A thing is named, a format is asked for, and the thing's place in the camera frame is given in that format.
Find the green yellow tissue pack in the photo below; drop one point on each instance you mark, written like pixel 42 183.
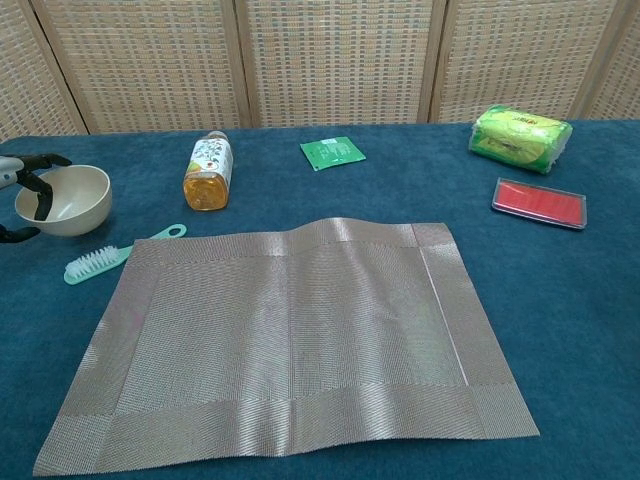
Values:
pixel 520 137

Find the mint green scrub brush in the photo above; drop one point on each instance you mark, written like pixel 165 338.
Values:
pixel 90 262

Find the woven wooden folding screen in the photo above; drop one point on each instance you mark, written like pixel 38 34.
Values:
pixel 325 60

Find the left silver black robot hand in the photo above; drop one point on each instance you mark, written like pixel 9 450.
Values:
pixel 42 192

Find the cream white bowl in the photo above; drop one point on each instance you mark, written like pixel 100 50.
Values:
pixel 80 200

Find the green foil sachet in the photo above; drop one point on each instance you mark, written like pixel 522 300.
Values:
pixel 330 152

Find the red pad in clear case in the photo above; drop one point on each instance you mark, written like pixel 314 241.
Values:
pixel 540 202

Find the beige woven placemat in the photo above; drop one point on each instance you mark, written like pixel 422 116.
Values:
pixel 300 340

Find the dark teal table cloth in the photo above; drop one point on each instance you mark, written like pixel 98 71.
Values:
pixel 550 300

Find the tea bottle with printed label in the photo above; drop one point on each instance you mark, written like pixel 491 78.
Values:
pixel 210 165

